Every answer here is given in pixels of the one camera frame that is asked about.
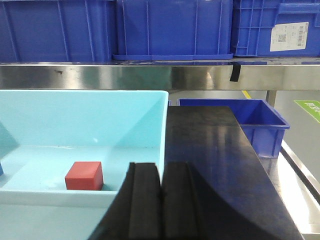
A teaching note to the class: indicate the blue crate with label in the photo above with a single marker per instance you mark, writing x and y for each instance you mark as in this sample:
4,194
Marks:
253,20

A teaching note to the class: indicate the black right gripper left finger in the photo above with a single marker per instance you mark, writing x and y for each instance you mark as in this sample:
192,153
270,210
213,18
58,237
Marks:
136,211

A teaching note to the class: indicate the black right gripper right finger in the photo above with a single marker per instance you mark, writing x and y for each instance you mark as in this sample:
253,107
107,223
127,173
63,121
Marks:
193,211

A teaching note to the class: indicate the blue crate upper middle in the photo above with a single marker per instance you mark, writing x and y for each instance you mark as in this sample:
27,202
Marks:
173,30

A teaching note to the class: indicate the light cyan plastic bin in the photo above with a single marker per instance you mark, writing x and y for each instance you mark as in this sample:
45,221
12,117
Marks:
44,132

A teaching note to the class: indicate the black tape strip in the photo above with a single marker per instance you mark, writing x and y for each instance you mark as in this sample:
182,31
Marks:
235,73

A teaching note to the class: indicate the blue crate upper left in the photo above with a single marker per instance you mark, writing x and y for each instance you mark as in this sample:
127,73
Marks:
57,31

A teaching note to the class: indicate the stainless steel shelf rail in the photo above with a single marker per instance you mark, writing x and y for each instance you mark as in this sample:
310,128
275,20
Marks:
257,73

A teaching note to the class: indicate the white barcode label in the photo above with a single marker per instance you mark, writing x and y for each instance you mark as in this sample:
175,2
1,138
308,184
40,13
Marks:
289,36

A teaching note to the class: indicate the red cube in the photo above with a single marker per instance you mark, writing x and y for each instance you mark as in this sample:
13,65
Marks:
85,175

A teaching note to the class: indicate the small blue bin lower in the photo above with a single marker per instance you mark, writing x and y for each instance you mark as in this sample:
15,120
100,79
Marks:
263,126

